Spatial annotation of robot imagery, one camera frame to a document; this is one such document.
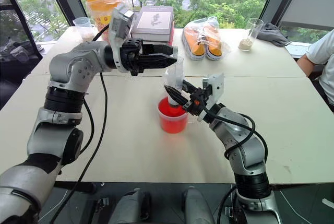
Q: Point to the clear plastic shoe bag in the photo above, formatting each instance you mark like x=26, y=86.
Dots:
x=203, y=24

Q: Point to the book with white pages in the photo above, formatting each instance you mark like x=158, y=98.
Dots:
x=152, y=40

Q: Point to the clear plastic syringe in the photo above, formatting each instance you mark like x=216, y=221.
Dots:
x=174, y=77

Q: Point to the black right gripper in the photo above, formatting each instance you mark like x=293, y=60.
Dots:
x=197, y=104

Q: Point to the orange canvas shoe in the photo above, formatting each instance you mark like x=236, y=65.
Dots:
x=214, y=44
x=194, y=44

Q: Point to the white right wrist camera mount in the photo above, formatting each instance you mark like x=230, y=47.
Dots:
x=216, y=85

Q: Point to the grey crumpled cloth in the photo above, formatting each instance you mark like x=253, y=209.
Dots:
x=272, y=34

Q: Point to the orange helmet in plastic bag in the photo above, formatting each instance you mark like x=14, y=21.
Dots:
x=103, y=2

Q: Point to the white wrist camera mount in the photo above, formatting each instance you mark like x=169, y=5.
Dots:
x=216, y=85
x=118, y=23

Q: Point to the clear plastic measuring cup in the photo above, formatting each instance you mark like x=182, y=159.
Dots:
x=83, y=29

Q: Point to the grey rounded robot leg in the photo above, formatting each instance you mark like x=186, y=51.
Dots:
x=130, y=205
x=198, y=205

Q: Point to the grey hardcover book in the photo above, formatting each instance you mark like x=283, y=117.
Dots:
x=155, y=20

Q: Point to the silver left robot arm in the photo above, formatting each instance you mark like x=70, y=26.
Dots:
x=70, y=64

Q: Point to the cup with red liquid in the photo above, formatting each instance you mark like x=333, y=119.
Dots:
x=172, y=122

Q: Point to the person's white shirt torso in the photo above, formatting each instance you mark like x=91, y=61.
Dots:
x=326, y=57

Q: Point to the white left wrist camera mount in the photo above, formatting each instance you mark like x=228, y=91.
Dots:
x=118, y=23

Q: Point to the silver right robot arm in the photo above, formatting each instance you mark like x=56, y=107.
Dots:
x=248, y=151

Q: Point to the person's bare forearm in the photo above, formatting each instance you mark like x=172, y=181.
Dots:
x=305, y=64

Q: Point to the glass with white powder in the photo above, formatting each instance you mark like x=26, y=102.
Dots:
x=249, y=36

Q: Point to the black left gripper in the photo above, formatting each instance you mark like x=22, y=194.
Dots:
x=130, y=57

